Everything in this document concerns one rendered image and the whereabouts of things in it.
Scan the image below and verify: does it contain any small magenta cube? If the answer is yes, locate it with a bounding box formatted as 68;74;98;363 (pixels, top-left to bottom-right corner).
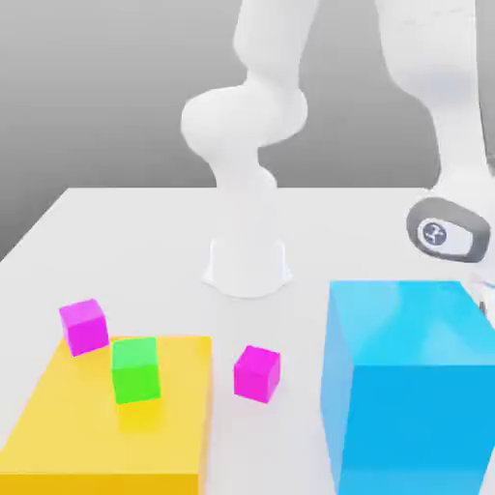
58;298;110;358
233;344;281;405

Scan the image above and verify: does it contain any small green cube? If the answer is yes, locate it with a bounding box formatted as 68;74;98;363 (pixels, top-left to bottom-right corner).
111;336;161;405

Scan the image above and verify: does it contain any large blue box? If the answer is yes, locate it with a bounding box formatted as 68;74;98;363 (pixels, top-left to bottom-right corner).
319;280;495;495

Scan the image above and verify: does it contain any large yellow box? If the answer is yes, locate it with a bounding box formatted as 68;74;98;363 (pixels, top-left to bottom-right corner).
0;335;214;495

